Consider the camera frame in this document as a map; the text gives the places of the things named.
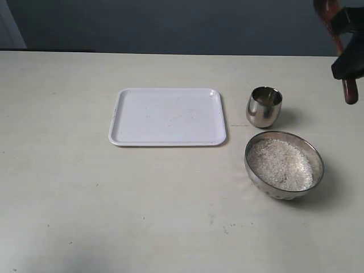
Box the dark red wooden spoon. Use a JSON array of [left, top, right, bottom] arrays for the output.
[[313, 0, 358, 105]]

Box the small steel cup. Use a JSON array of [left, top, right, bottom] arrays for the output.
[[246, 86, 283, 128]]

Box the steel bowl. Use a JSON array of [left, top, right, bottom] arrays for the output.
[[244, 131, 324, 200]]

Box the white rice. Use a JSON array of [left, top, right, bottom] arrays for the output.
[[247, 139, 313, 191]]

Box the white plastic tray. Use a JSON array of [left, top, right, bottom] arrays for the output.
[[109, 88, 227, 147]]

